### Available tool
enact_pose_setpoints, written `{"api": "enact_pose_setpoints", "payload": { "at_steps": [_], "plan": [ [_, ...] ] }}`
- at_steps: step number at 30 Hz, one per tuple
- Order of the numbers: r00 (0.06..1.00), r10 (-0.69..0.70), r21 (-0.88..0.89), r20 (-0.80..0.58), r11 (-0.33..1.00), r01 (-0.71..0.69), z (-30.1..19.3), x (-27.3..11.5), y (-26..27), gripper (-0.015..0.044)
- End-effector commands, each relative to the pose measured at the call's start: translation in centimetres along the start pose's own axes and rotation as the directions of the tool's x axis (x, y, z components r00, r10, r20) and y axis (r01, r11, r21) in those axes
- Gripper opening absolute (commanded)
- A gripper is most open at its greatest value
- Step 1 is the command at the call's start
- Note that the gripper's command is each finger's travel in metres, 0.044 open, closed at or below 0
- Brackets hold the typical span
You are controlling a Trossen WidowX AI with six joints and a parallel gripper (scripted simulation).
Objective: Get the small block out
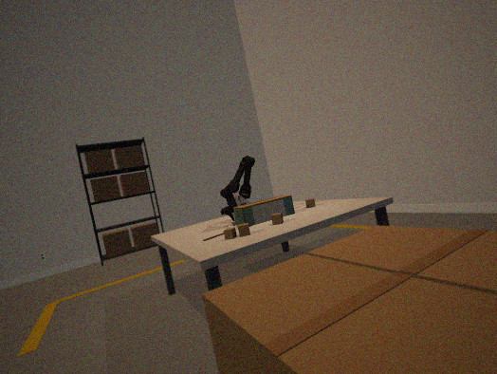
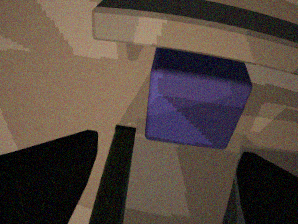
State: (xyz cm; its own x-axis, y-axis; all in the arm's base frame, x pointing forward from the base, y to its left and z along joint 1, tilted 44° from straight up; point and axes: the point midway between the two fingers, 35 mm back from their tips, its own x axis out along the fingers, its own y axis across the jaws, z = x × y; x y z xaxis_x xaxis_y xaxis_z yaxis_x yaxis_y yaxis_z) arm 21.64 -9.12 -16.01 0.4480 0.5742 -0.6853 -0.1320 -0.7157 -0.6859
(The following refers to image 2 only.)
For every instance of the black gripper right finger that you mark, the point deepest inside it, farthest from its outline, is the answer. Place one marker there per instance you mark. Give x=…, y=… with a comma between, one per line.
x=268, y=194

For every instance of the dark purple block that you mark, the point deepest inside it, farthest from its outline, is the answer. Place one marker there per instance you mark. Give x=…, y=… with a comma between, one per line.
x=195, y=99

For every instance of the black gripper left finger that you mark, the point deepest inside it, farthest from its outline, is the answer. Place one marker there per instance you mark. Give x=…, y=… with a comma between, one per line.
x=43, y=183

